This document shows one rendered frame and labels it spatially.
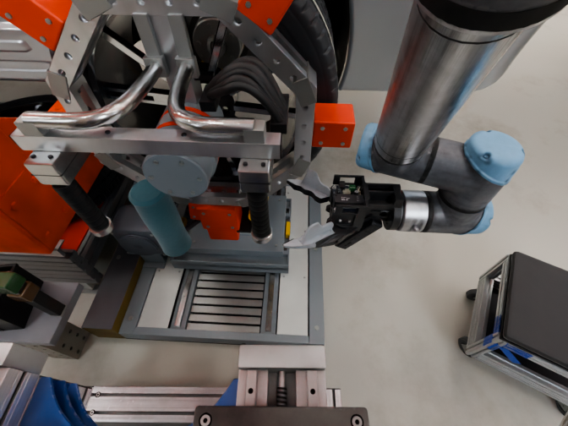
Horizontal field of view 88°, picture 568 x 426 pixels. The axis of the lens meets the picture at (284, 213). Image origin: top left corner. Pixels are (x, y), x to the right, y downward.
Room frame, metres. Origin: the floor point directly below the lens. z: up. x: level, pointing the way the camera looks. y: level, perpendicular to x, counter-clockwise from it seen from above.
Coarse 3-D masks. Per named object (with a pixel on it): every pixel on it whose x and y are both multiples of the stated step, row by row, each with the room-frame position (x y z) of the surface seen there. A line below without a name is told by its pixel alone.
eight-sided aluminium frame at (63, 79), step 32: (96, 0) 0.55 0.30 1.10; (128, 0) 0.55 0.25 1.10; (160, 0) 0.55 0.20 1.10; (192, 0) 0.55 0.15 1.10; (224, 0) 0.54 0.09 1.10; (64, 32) 0.56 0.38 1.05; (96, 32) 0.60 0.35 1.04; (256, 32) 0.54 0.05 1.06; (64, 64) 0.56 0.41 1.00; (288, 64) 0.54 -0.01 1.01; (64, 96) 0.56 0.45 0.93; (128, 160) 0.60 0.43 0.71; (288, 160) 0.58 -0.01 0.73; (224, 192) 0.59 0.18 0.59
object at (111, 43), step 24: (120, 24) 0.78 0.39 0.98; (96, 48) 0.65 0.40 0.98; (120, 48) 0.66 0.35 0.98; (216, 48) 0.65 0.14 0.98; (96, 72) 0.65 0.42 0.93; (120, 72) 0.76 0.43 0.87; (216, 72) 0.68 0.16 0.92; (96, 96) 0.64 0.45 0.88; (120, 120) 0.66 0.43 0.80; (144, 120) 0.73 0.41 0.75; (288, 120) 0.74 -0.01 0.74; (288, 144) 0.62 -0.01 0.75; (216, 168) 0.67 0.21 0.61
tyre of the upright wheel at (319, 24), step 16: (304, 0) 0.63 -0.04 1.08; (320, 0) 0.77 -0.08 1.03; (288, 16) 0.62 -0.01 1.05; (304, 16) 0.62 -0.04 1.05; (320, 16) 0.68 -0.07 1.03; (288, 32) 0.62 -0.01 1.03; (304, 32) 0.62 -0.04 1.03; (320, 32) 0.63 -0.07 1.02; (304, 48) 0.62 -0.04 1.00; (320, 48) 0.62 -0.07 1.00; (320, 64) 0.62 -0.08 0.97; (320, 80) 0.62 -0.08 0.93; (336, 80) 0.63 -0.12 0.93; (320, 96) 0.62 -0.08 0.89; (336, 96) 0.62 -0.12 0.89
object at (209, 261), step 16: (288, 208) 0.86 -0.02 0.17; (288, 224) 0.76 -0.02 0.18; (288, 240) 0.68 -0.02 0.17; (192, 256) 0.61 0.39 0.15; (208, 256) 0.61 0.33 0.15; (224, 256) 0.61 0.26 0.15; (240, 256) 0.61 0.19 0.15; (256, 256) 0.61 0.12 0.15; (288, 256) 0.60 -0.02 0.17; (272, 272) 0.56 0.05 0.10
